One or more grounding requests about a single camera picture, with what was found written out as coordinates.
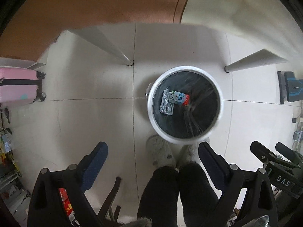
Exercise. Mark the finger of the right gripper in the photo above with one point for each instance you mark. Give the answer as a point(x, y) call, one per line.
point(268, 158)
point(293, 156)

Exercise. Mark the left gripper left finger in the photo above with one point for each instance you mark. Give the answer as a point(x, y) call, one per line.
point(46, 206)

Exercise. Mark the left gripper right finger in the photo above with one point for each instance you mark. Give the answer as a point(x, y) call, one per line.
point(258, 207)

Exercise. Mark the black trash bag liner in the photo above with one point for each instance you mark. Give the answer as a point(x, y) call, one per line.
point(194, 119)

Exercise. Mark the white round trash bin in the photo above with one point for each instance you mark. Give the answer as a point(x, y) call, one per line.
point(150, 93)

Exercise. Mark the red packaging box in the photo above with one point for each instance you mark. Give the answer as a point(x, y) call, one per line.
point(66, 203)

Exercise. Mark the cluttered shelf items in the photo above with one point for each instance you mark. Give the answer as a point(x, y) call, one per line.
point(13, 192)

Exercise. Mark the dark wooden stool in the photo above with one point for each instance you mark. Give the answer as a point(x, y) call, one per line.
point(107, 216)

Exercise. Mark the black blue weight bench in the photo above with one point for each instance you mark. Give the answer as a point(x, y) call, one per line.
point(290, 88)

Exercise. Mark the right grey fuzzy slipper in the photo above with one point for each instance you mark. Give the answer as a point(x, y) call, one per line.
point(188, 154)

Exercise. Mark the grey fuzzy slipper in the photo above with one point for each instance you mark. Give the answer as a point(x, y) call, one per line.
point(188, 154)
point(159, 152)

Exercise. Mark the right white table leg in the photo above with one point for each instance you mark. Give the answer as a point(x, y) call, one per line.
point(260, 58)

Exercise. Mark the white table leg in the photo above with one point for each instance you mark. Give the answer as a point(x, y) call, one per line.
point(260, 58)
point(96, 37)

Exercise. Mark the person's black fleece trousers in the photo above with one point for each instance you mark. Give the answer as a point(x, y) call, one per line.
point(167, 185)

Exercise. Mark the left grey fuzzy slipper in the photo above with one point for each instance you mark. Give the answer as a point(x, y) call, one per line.
point(159, 152)

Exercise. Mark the white red blue carton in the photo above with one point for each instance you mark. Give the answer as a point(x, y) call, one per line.
point(179, 98)

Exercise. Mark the silver foil blister pack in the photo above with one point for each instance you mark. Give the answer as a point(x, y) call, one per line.
point(166, 107)

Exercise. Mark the pink suitcase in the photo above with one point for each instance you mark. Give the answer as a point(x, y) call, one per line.
point(21, 86)

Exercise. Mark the pink and striped tablecloth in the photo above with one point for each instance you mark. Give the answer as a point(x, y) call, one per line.
point(28, 27)

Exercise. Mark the left white table leg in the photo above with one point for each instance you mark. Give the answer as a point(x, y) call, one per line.
point(96, 37)

